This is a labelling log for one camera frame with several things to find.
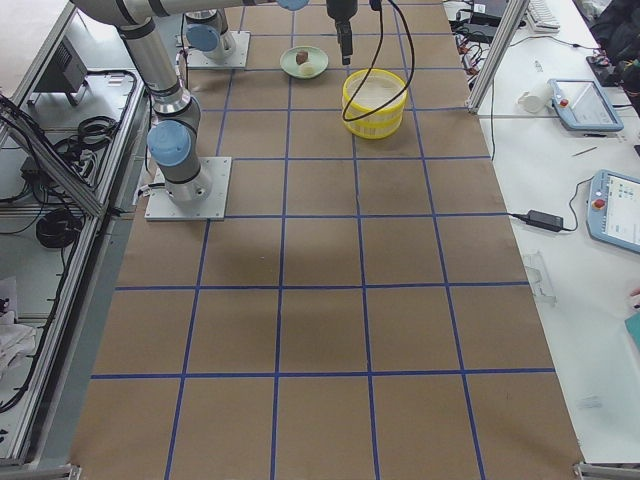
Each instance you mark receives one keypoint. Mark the white paper cup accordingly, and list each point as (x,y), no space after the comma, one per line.
(536,99)

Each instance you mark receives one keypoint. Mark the grey control box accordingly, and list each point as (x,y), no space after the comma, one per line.
(65,74)

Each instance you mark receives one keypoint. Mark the far teach pendant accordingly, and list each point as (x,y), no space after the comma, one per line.
(582,105)

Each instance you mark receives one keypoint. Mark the black power adapter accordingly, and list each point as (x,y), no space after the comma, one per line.
(545,221)

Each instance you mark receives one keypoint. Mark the lower yellow steamer layer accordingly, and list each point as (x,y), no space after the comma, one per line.
(375,127)

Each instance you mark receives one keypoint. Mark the yellow steamer layer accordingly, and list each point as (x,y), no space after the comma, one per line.
(375,127)
(377,95)

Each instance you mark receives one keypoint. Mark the white bun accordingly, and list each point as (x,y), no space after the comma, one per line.
(307,69)

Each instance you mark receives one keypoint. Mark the clear plastic holder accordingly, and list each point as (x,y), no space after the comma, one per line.
(538,278)

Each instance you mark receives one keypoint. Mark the brown bun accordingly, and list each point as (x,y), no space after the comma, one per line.
(301,57)

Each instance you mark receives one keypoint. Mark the teach pendant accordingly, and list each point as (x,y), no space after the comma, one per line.
(582,105)
(613,209)

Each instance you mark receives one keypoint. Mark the aluminium frame post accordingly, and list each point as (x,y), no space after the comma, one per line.
(510,21)

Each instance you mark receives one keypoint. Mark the near teach pendant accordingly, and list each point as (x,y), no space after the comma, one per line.
(613,209)

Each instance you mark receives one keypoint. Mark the upper yellow steamer layer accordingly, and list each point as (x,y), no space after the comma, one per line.
(377,95)

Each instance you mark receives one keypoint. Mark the brown paper table mat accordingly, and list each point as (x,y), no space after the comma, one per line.
(362,312)

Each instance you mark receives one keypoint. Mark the pale green plate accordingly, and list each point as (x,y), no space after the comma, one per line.
(317,57)

